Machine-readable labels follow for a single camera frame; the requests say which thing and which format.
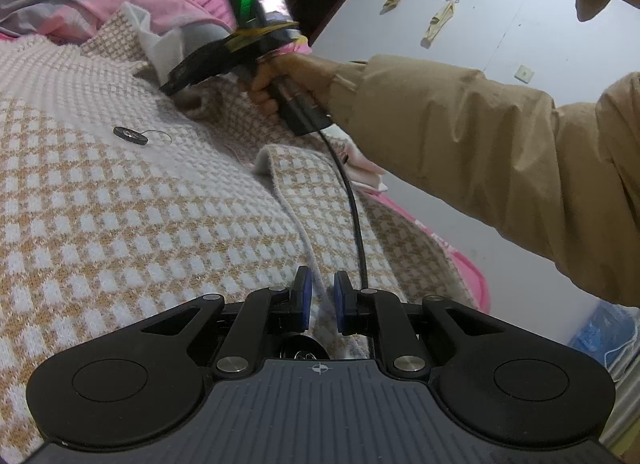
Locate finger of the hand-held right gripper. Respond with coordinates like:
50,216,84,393
159,68,207,96

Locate beige white checked coat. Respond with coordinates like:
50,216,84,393
0,1,488,445

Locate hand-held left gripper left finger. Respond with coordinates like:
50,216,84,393
140,265,314,379

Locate blue water jug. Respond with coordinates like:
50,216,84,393
567,301,640,370

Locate pink floral bed sheet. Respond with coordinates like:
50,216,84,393
372,186,490,317

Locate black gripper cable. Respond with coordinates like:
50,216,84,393
317,126,371,292

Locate folded cream garment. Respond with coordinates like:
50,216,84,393
342,139,390,193

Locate person's right hand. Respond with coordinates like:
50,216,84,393
247,53,346,121

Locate black coat button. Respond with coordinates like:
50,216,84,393
113,126,149,146

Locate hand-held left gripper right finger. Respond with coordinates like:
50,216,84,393
333,270,504,379

